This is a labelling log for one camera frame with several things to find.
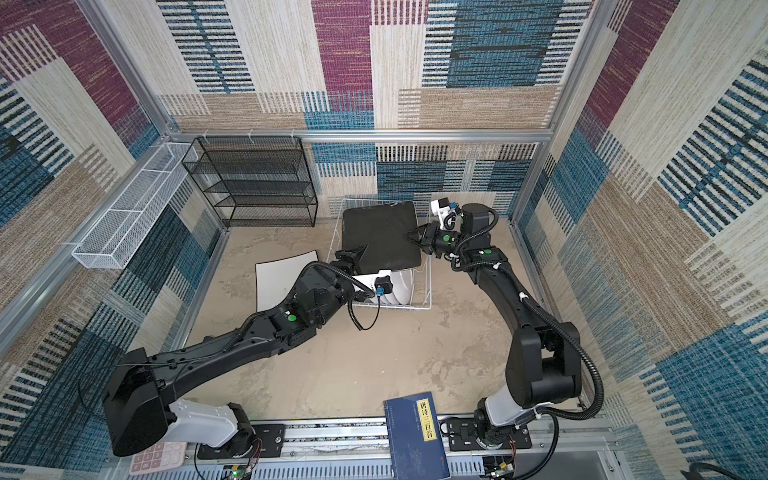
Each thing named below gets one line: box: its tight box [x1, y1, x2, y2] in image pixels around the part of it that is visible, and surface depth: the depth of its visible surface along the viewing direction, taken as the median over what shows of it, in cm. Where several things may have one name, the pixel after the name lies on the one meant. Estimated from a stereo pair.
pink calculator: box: [129, 441, 188, 475], surface depth 71 cm
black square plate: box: [342, 201, 427, 274], surface depth 81 cm
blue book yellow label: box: [383, 391, 451, 480], surface depth 74 cm
